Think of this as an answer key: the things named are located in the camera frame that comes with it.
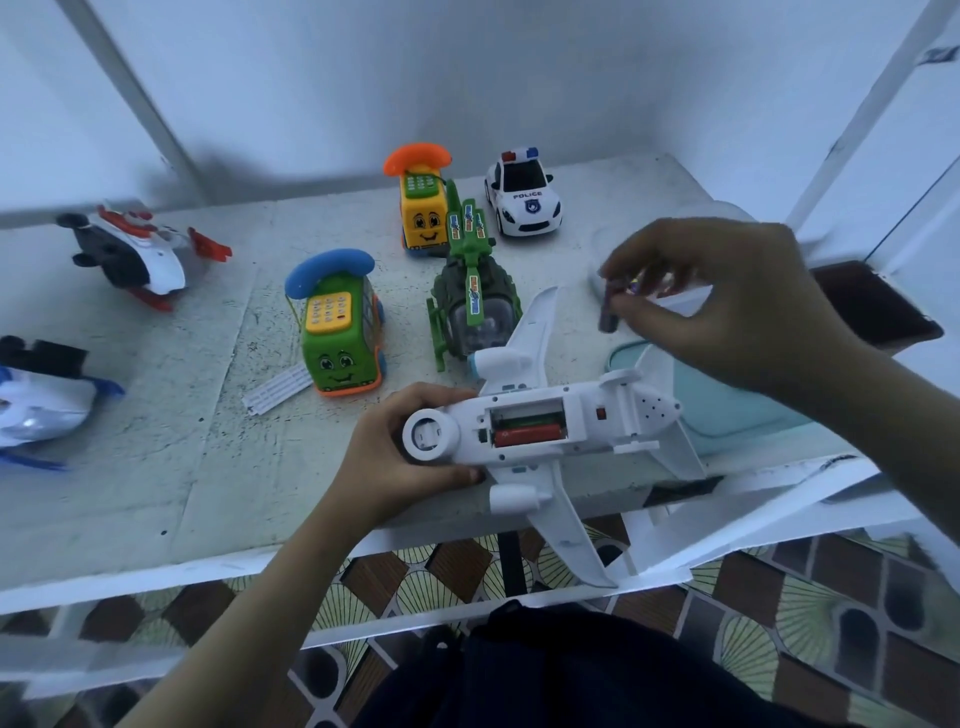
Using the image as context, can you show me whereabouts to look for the person's right hand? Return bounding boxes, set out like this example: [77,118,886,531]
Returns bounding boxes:
[600,217,869,414]

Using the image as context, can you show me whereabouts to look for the person's left hand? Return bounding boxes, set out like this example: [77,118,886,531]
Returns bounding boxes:
[318,384,485,524]

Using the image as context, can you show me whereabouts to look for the clear plastic container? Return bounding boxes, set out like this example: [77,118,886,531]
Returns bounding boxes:
[589,199,845,324]

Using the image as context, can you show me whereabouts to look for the teal container lid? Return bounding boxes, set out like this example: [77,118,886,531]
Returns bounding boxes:
[607,342,812,446]

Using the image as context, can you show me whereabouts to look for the white battery cover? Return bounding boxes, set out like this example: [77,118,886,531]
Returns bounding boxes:
[243,364,317,419]

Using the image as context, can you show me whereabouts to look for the green orange toy car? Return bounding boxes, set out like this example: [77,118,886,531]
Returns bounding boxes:
[285,247,389,399]

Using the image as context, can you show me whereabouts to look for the red battery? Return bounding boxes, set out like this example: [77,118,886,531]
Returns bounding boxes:
[495,423,569,449]

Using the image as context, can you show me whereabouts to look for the dark brown storage box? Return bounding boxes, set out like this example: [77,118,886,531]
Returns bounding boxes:
[817,258,947,357]

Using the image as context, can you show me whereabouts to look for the dark green toy helicopter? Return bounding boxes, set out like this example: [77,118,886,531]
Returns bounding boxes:
[426,198,527,374]

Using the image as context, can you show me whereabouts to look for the white toy airplane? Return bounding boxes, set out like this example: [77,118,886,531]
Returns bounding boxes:
[397,285,710,590]

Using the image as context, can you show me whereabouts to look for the black white toy car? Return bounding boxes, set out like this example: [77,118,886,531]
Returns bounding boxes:
[483,147,566,242]

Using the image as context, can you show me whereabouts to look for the yellow orange toy car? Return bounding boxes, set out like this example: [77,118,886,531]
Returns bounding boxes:
[382,142,459,257]

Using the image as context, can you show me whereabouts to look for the red white toy vehicle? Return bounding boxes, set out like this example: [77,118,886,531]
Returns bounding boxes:
[55,204,236,314]

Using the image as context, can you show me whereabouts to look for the white blue toy vehicle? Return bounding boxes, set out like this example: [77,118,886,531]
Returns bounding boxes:
[0,334,128,474]

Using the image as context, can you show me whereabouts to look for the person's left forearm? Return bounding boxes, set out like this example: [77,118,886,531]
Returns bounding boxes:
[120,502,369,728]

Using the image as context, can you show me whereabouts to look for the person's dark trousers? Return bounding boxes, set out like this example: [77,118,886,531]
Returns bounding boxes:
[352,600,842,728]

